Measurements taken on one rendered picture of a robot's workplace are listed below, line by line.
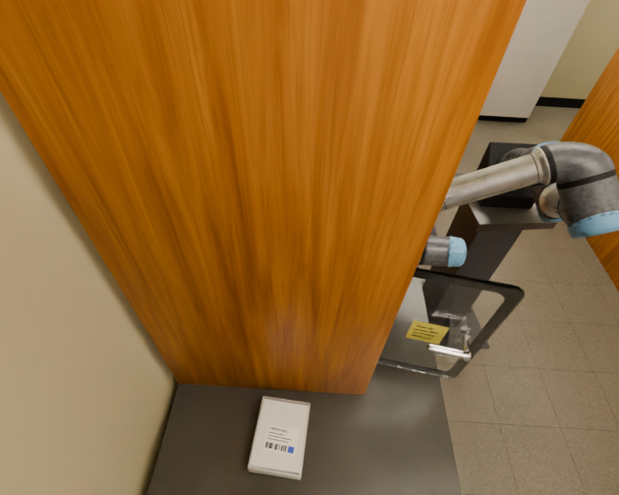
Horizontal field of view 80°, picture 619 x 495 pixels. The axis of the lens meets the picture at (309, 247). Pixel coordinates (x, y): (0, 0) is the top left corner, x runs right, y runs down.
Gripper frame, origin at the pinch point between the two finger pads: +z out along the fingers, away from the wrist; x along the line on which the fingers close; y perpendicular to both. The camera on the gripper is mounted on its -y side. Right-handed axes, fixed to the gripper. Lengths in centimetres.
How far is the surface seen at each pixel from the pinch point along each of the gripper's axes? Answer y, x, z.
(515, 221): -28, -44, -76
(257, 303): 13.9, 25.9, 11.2
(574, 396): -122, -14, -140
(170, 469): -27, 45, 31
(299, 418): -23.4, 33.9, 2.8
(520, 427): -122, 3, -106
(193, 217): 34.7, 25.8, 18.5
